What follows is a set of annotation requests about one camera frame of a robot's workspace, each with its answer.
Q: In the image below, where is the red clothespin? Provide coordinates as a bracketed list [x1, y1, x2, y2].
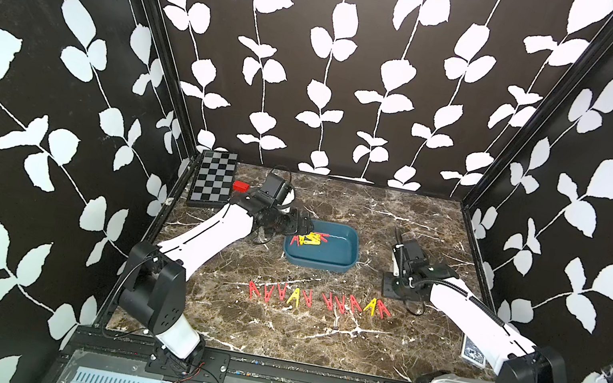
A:
[321, 292, 335, 311]
[333, 295, 347, 315]
[248, 281, 262, 299]
[376, 299, 391, 319]
[276, 283, 288, 301]
[263, 284, 276, 304]
[349, 294, 363, 314]
[301, 289, 313, 309]

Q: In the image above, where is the teal plastic storage box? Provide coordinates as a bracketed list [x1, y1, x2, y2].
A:
[283, 219, 359, 274]

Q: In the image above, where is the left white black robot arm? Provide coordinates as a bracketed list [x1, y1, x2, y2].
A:
[114, 195, 313, 365]

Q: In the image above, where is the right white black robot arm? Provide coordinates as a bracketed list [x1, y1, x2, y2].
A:
[381, 266, 567, 383]

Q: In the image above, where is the yellow clothespin in box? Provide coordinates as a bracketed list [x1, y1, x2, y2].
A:
[289, 231, 331, 247]

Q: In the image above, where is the small red block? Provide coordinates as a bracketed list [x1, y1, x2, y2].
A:
[232, 180, 251, 193]

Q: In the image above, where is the black white checkerboard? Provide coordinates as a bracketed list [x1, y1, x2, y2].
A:
[186, 150, 238, 209]

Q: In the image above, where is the blue playing card deck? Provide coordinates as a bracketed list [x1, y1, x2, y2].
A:
[461, 336, 487, 369]

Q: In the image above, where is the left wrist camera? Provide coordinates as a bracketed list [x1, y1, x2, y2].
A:
[255, 173, 296, 210]

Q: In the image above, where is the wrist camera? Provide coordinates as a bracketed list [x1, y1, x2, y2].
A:
[255, 173, 296, 210]
[392, 229, 430, 279]

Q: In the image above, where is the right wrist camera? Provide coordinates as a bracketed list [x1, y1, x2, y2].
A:
[392, 229, 430, 279]

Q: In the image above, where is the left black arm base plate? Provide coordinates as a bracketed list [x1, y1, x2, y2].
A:
[144, 347, 231, 383]

